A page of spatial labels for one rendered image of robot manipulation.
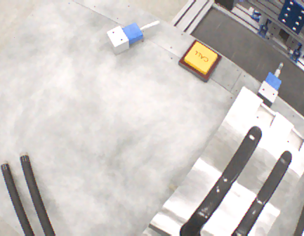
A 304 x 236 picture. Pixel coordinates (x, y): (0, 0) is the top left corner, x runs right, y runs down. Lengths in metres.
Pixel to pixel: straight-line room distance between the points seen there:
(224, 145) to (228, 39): 0.89
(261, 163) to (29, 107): 0.59
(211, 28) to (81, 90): 0.85
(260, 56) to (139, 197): 0.96
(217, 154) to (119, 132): 0.23
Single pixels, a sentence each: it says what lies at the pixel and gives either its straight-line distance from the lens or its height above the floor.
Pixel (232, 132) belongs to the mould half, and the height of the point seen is 0.89.
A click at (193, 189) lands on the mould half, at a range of 1.02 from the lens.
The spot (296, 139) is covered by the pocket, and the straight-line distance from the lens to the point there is 1.14.
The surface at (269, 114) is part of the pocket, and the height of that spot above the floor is 0.86.
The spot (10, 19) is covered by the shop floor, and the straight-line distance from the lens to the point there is 2.32.
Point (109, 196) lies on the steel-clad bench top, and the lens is 1.13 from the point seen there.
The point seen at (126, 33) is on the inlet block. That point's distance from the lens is 1.19.
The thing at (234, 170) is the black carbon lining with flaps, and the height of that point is 0.88.
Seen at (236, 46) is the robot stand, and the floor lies 0.21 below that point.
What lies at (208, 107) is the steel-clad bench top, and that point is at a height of 0.80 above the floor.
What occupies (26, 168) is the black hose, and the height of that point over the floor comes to 0.84.
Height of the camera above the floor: 1.92
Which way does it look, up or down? 75 degrees down
